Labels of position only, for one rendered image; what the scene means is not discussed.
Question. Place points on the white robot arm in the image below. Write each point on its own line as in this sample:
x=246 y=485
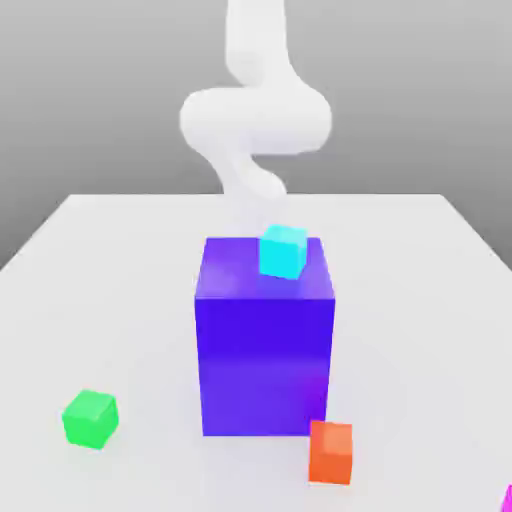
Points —
x=256 y=120

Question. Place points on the small cyan cube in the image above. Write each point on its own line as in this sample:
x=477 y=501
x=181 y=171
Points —
x=280 y=258

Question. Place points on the small orange cube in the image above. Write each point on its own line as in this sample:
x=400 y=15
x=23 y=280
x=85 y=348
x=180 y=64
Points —
x=330 y=460

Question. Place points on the small green cube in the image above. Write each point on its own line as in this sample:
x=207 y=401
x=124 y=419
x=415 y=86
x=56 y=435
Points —
x=90 y=422

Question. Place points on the small magenta cube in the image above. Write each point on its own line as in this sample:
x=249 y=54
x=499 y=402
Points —
x=508 y=500

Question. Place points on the large purple box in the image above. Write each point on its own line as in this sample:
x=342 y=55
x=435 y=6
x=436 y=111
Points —
x=264 y=360

